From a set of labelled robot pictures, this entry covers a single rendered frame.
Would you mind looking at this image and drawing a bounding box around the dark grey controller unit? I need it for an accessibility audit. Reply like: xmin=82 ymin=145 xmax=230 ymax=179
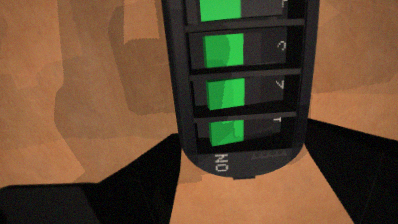
xmin=161 ymin=0 xmax=320 ymax=180

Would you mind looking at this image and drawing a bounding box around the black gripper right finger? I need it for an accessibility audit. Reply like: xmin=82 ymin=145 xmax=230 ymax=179
xmin=304 ymin=118 xmax=398 ymax=224

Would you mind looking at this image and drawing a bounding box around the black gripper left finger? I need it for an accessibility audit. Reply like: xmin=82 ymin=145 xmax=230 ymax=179
xmin=0 ymin=133 xmax=182 ymax=224

